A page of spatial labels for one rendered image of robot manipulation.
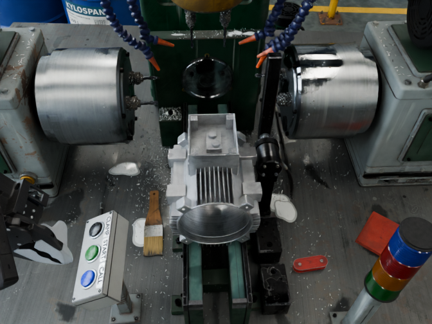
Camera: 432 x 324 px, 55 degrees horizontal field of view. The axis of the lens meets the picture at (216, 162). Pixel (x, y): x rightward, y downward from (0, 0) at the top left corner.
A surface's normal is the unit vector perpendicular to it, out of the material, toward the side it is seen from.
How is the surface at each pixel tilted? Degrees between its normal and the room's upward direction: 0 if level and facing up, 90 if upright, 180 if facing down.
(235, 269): 0
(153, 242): 2
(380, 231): 2
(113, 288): 60
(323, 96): 55
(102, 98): 50
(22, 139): 90
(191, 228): 43
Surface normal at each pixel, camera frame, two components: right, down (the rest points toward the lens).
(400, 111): 0.05, 0.75
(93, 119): 0.05, 0.54
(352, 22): 0.01, -0.65
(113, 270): 0.87, -0.35
